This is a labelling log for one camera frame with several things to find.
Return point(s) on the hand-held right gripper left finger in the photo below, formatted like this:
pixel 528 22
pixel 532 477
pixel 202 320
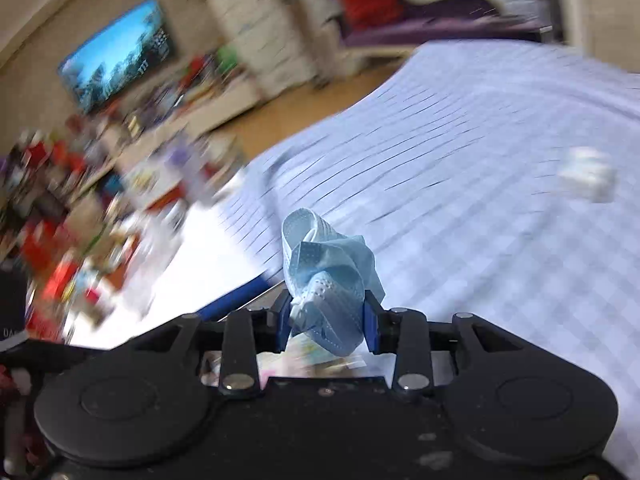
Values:
pixel 284 322

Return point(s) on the white drawer cabinet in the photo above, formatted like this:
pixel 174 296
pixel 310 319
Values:
pixel 265 35

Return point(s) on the red cushion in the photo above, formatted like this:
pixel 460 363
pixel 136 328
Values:
pixel 372 7

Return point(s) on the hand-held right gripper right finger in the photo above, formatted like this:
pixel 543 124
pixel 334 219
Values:
pixel 371 325

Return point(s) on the blue face mask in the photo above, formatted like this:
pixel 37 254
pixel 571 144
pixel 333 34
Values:
pixel 325 265

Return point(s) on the purple sofa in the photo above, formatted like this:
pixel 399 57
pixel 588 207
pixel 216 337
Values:
pixel 440 25

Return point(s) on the wall television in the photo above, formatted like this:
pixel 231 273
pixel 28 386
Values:
pixel 117 57

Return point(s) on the blue checked bedsheet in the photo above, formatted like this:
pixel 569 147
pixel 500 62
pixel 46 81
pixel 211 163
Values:
pixel 475 185

